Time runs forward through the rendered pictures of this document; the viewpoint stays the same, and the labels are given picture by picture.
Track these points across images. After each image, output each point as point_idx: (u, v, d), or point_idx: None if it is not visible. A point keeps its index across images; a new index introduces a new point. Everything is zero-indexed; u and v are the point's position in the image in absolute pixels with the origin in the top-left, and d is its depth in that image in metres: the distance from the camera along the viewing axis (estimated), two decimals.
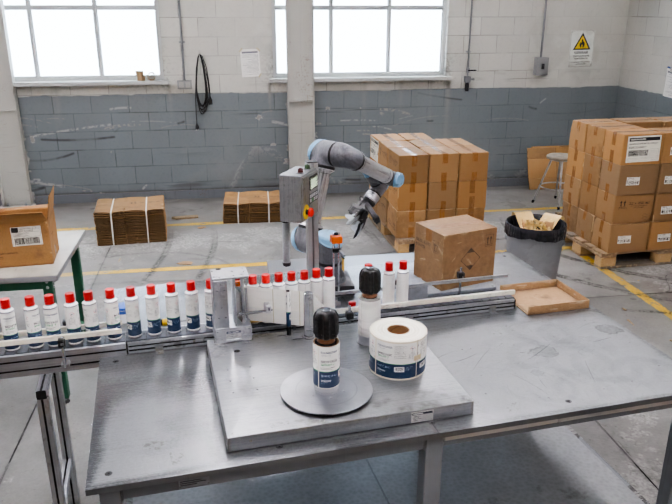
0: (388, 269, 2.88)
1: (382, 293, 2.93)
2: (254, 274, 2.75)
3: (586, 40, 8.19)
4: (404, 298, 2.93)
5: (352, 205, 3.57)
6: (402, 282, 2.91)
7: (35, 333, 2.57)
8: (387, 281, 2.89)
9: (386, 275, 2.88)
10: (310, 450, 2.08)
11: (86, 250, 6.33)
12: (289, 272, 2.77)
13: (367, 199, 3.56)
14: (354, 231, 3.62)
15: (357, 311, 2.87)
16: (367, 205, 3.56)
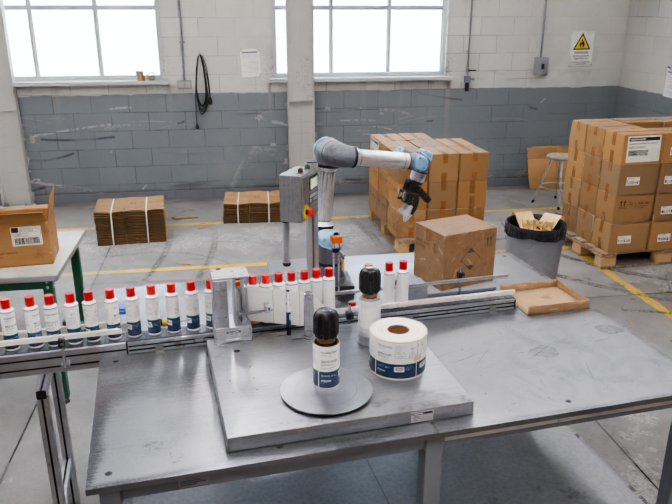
0: (388, 269, 2.88)
1: (382, 293, 2.93)
2: (254, 274, 2.75)
3: (586, 40, 8.19)
4: (404, 298, 2.93)
5: (407, 195, 3.36)
6: (402, 282, 2.91)
7: (35, 333, 2.57)
8: (387, 281, 2.89)
9: (386, 275, 2.88)
10: (310, 450, 2.08)
11: (86, 250, 6.33)
12: (289, 272, 2.77)
13: (420, 184, 3.37)
14: (402, 214, 3.45)
15: (357, 311, 2.87)
16: (420, 190, 3.39)
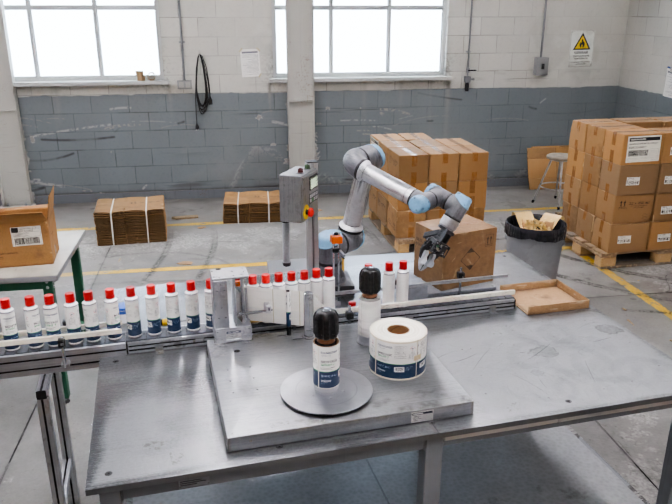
0: (388, 269, 2.88)
1: (382, 293, 2.93)
2: (254, 274, 2.75)
3: (586, 40, 8.19)
4: (404, 298, 2.93)
5: (448, 250, 2.86)
6: (402, 282, 2.91)
7: (35, 333, 2.57)
8: (387, 281, 2.89)
9: (386, 275, 2.88)
10: (310, 450, 2.08)
11: (86, 250, 6.33)
12: (289, 272, 2.77)
13: None
14: (422, 263, 2.90)
15: (357, 311, 2.87)
16: None
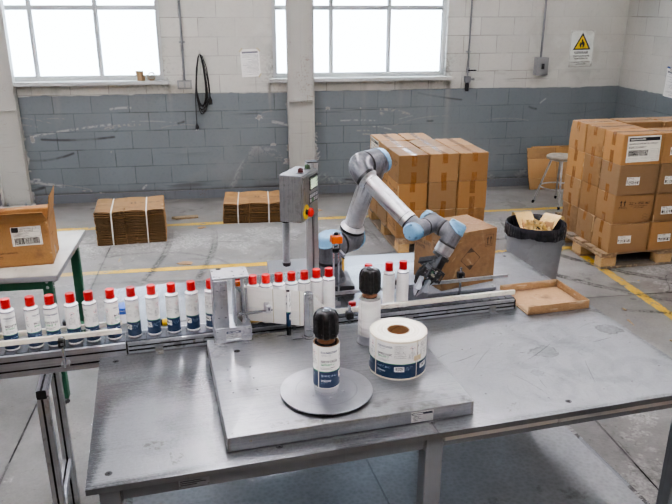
0: (388, 269, 2.88)
1: (382, 293, 2.93)
2: (254, 274, 2.75)
3: (586, 40, 8.19)
4: (404, 298, 2.93)
5: (442, 276, 2.90)
6: (402, 282, 2.91)
7: (35, 333, 2.57)
8: (387, 281, 2.89)
9: (386, 275, 2.88)
10: (310, 450, 2.08)
11: (86, 250, 6.33)
12: (289, 272, 2.77)
13: None
14: (417, 289, 2.94)
15: (357, 311, 2.87)
16: None
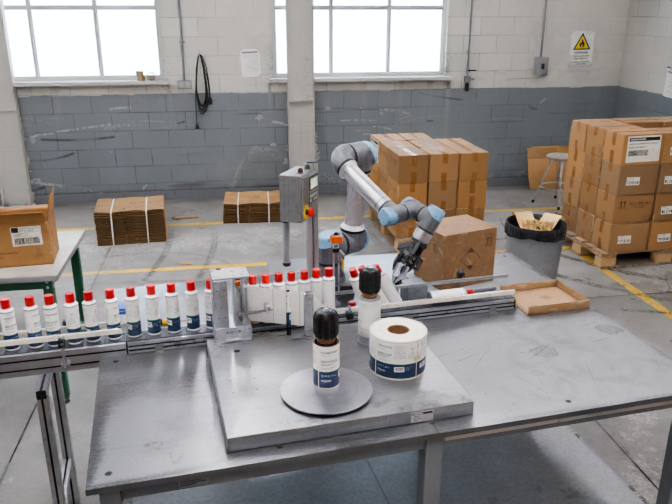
0: None
1: None
2: (254, 274, 2.75)
3: (586, 40, 8.19)
4: (393, 298, 2.92)
5: (421, 262, 2.85)
6: (382, 285, 2.90)
7: (35, 333, 2.57)
8: None
9: None
10: (310, 450, 2.08)
11: (86, 250, 6.33)
12: (289, 272, 2.77)
13: None
14: (395, 276, 2.89)
15: (357, 311, 2.87)
16: None
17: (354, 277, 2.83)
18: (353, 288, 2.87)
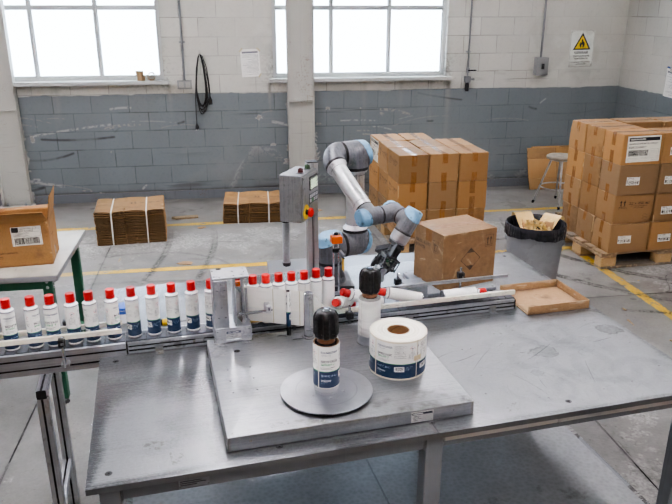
0: (347, 296, 2.85)
1: None
2: (254, 274, 2.75)
3: (586, 40, 8.19)
4: None
5: (398, 264, 2.83)
6: (395, 300, 2.94)
7: (35, 333, 2.57)
8: (356, 301, 2.87)
9: (351, 300, 2.86)
10: (310, 450, 2.08)
11: (86, 250, 6.33)
12: (289, 272, 2.77)
13: None
14: None
15: (357, 311, 2.87)
16: None
17: (341, 301, 2.81)
18: (345, 306, 2.86)
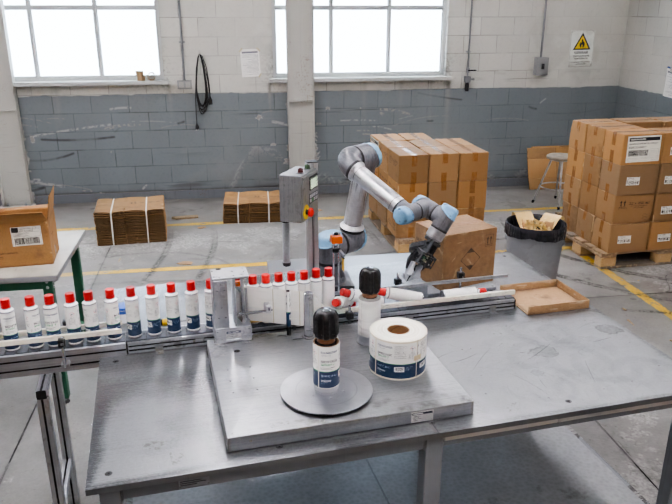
0: (347, 296, 2.85)
1: None
2: (254, 274, 2.75)
3: (586, 40, 8.19)
4: None
5: (434, 261, 2.87)
6: (395, 300, 2.94)
7: (35, 333, 2.57)
8: (356, 301, 2.87)
9: (351, 300, 2.86)
10: (310, 450, 2.08)
11: (86, 250, 6.33)
12: (289, 272, 2.77)
13: None
14: (408, 274, 2.91)
15: (357, 311, 2.87)
16: None
17: (341, 301, 2.81)
18: (345, 306, 2.86)
